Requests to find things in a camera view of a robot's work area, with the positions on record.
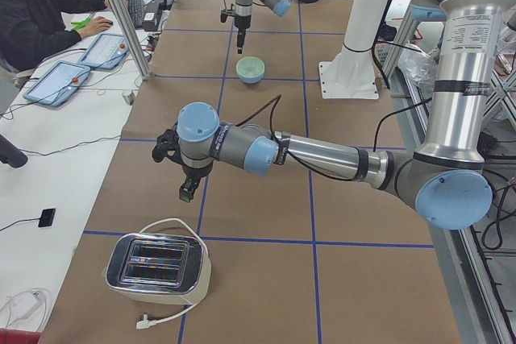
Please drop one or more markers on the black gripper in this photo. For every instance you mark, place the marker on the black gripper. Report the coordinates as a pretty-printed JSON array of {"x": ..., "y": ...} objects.
[
  {"x": 193, "y": 172},
  {"x": 241, "y": 22}
]

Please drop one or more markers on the green bowl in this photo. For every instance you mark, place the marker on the green bowl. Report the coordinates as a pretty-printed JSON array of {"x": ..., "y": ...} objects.
[{"x": 250, "y": 67}]

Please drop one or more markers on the blue bowl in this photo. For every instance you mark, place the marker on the blue bowl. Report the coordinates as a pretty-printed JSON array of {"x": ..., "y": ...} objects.
[{"x": 250, "y": 79}]

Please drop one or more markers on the white toaster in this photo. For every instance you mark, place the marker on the white toaster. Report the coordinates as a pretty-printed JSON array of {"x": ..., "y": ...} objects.
[{"x": 160, "y": 268}]

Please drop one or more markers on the black keyboard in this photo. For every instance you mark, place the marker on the black keyboard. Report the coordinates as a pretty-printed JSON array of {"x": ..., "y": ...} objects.
[{"x": 136, "y": 12}]

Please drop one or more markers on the far blue teach pendant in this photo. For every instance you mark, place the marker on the far blue teach pendant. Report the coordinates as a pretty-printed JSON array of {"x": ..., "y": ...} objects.
[{"x": 106, "y": 52}]

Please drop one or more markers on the blue teach pendant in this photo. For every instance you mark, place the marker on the blue teach pendant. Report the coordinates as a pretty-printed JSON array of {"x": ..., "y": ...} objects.
[
  {"x": 58, "y": 84},
  {"x": 106, "y": 52}
]

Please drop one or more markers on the small black puck device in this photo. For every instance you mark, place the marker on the small black puck device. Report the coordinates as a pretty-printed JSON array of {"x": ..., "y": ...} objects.
[{"x": 46, "y": 217}]

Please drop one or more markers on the near blue teach pendant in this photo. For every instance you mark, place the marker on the near blue teach pendant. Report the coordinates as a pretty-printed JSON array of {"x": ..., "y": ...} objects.
[{"x": 58, "y": 84}]

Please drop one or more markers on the seated person in black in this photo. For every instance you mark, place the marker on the seated person in black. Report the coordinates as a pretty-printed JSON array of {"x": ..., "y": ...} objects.
[{"x": 33, "y": 30}]

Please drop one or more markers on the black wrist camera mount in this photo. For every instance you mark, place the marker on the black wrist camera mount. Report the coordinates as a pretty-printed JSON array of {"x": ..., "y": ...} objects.
[
  {"x": 227, "y": 13},
  {"x": 167, "y": 147}
]

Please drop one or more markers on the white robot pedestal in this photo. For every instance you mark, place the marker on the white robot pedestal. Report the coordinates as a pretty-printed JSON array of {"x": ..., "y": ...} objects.
[{"x": 351, "y": 75}]

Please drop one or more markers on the aluminium frame post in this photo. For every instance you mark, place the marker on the aluminium frame post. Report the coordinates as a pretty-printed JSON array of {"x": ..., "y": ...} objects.
[{"x": 122, "y": 15}]

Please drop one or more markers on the white charger with cable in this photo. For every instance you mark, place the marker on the white charger with cable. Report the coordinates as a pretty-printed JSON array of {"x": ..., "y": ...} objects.
[{"x": 27, "y": 310}]

